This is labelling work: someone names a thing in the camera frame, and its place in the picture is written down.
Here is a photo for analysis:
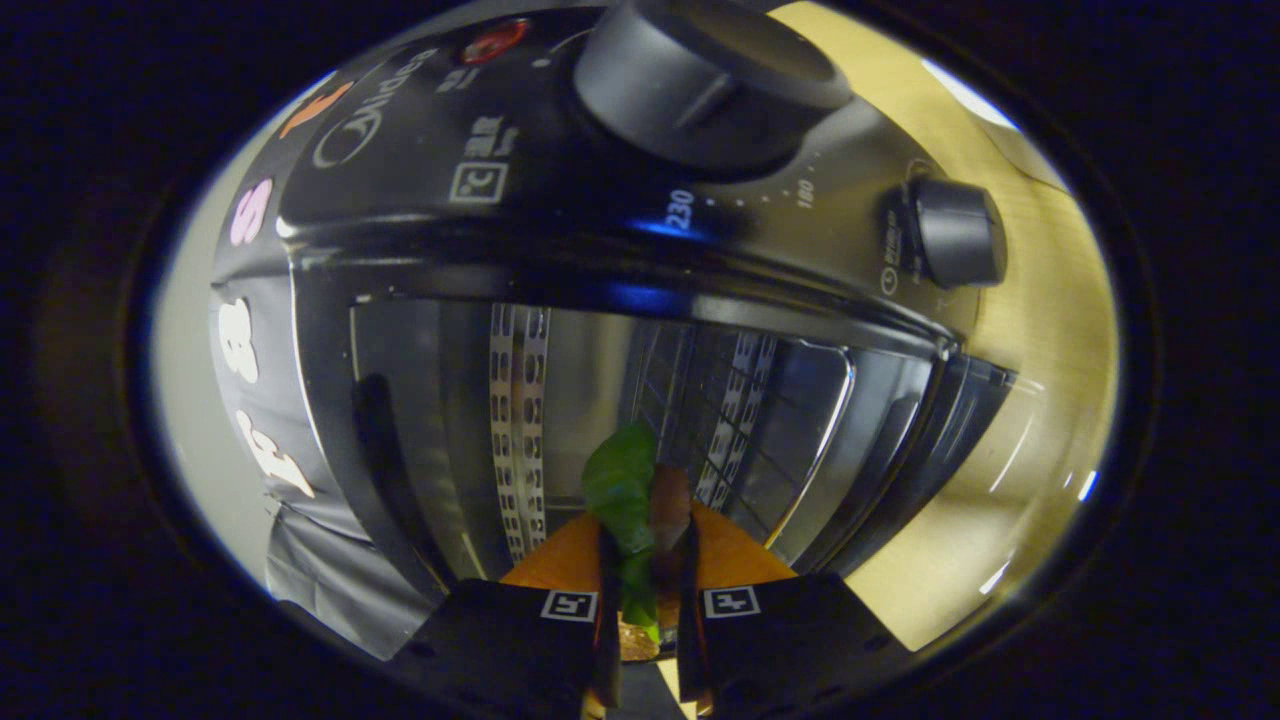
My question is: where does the black toaster oven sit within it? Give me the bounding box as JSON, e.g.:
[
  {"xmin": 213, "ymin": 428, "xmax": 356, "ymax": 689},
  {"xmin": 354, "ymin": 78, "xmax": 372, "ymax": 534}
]
[{"xmin": 275, "ymin": 0, "xmax": 1023, "ymax": 593}]

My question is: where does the sandwich with green lettuce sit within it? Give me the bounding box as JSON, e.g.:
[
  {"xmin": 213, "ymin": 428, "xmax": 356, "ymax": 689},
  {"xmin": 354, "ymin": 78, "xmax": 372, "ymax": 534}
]
[{"xmin": 582, "ymin": 420, "xmax": 694, "ymax": 663}]

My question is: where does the black backdrop cloth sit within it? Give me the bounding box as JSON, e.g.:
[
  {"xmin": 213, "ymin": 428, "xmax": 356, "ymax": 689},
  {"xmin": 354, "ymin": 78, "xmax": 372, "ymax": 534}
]
[{"xmin": 208, "ymin": 80, "xmax": 443, "ymax": 663}]

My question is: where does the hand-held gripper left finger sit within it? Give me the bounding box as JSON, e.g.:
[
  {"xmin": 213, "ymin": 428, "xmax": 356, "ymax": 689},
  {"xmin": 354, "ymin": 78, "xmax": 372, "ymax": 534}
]
[{"xmin": 385, "ymin": 512, "xmax": 623, "ymax": 720}]

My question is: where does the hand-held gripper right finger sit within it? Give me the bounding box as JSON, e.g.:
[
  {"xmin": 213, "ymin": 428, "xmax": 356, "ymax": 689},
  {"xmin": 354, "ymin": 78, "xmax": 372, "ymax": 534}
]
[{"xmin": 672, "ymin": 500, "xmax": 913, "ymax": 720}]

